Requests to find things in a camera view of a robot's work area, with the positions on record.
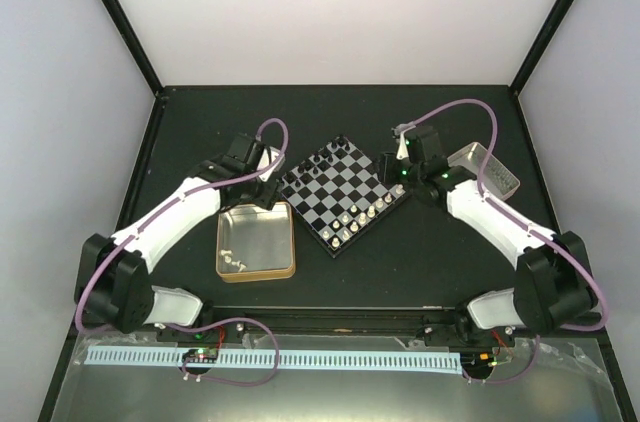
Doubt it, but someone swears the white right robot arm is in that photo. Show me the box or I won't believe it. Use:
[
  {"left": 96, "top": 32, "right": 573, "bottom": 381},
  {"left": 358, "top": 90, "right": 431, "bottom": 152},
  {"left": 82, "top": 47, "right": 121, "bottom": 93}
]
[{"left": 375, "top": 152, "right": 604, "bottom": 345}]

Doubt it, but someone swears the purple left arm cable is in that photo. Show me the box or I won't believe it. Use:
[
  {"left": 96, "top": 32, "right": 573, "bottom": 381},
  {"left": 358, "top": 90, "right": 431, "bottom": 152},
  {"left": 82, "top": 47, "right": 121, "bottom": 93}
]
[{"left": 74, "top": 117, "right": 291, "bottom": 333}]

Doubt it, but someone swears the black and white chessboard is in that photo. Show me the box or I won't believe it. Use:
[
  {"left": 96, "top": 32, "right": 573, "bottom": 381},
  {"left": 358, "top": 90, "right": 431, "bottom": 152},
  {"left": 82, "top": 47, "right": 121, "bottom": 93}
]
[{"left": 281, "top": 135, "right": 408, "bottom": 258}]

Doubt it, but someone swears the black corner frame post left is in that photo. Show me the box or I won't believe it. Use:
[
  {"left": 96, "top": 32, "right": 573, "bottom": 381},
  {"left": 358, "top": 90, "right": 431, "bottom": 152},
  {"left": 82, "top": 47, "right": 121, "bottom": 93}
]
[{"left": 100, "top": 0, "right": 164, "bottom": 96}]

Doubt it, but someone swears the black aluminium rail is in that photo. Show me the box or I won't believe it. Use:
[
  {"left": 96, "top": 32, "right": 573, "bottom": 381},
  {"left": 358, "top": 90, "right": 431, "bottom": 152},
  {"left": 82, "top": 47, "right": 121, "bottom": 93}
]
[{"left": 154, "top": 306, "right": 606, "bottom": 343}]

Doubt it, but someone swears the black corner frame post right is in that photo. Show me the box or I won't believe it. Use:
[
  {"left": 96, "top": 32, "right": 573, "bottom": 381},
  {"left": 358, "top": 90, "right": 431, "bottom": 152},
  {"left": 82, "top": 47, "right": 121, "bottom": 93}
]
[{"left": 509, "top": 0, "right": 576, "bottom": 96}]

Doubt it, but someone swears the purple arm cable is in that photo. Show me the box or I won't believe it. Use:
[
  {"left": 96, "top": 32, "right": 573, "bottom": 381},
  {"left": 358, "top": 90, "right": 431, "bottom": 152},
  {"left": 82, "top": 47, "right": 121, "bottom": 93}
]
[
  {"left": 399, "top": 97, "right": 611, "bottom": 333},
  {"left": 74, "top": 117, "right": 291, "bottom": 333}
]

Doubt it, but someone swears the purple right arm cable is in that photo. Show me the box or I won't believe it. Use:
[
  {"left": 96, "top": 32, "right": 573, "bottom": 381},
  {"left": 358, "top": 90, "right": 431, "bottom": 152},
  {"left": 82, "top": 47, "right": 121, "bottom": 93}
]
[{"left": 399, "top": 97, "right": 611, "bottom": 333}]

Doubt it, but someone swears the tan sweet bear tin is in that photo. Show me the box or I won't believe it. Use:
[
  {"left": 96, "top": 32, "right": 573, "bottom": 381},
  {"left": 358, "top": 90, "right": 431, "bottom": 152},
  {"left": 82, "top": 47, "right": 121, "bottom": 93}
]
[{"left": 216, "top": 202, "right": 296, "bottom": 283}]

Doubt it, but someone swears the white slotted cable duct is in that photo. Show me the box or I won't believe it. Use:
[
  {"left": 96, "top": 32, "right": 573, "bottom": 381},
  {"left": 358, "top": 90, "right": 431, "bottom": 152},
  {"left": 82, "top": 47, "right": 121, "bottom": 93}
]
[{"left": 84, "top": 346, "right": 463, "bottom": 375}]

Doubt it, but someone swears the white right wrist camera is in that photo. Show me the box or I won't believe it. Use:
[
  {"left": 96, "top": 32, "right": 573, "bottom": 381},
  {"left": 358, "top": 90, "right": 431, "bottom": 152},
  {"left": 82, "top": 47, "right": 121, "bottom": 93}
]
[{"left": 392, "top": 123, "right": 414, "bottom": 160}]

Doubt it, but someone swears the black corner frame post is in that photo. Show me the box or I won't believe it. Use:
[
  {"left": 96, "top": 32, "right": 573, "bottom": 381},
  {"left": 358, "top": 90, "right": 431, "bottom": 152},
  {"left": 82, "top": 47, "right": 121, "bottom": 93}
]
[
  {"left": 100, "top": 0, "right": 164, "bottom": 96},
  {"left": 509, "top": 0, "right": 576, "bottom": 96}
]

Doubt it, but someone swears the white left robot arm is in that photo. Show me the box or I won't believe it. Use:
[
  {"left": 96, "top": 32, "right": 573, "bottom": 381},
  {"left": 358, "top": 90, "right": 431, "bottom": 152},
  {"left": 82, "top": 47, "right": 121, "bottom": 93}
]
[{"left": 74, "top": 134, "right": 286, "bottom": 341}]

